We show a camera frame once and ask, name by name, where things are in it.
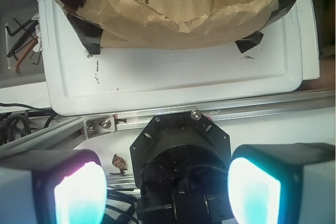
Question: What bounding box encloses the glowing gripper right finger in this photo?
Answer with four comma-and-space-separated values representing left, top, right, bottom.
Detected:
227, 143, 335, 223

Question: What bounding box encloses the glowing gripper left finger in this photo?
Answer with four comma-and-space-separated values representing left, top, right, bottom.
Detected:
1, 149, 107, 223

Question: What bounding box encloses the white plastic bin lid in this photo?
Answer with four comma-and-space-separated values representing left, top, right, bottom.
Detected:
38, 0, 320, 115

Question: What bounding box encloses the grey tool tray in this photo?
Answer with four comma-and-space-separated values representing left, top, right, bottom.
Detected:
1, 0, 45, 87

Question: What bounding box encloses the black tape strip right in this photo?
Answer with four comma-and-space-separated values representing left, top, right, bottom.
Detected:
235, 31, 264, 54

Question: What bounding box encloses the black tape strip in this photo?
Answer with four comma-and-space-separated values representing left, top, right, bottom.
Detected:
66, 13, 103, 55
235, 31, 264, 54

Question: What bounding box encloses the orange hex key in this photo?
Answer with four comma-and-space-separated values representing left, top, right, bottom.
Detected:
15, 38, 37, 75

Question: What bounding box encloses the black tape strip left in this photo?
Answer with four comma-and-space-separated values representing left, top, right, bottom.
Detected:
66, 13, 103, 55

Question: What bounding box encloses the black hex key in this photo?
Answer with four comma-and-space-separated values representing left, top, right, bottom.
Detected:
5, 18, 33, 37

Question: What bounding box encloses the brown paper bag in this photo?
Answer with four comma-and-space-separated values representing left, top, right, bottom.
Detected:
55, 0, 297, 50

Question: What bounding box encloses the metal corner bracket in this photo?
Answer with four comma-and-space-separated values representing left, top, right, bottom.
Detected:
83, 115, 116, 140

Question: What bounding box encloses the black cable bundle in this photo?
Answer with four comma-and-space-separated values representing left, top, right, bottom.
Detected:
0, 102, 57, 146

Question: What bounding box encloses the aluminium extrusion rail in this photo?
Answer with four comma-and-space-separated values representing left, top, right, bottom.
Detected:
1, 90, 335, 156

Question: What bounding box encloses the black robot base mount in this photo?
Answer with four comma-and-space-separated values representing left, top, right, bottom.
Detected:
130, 115, 233, 223

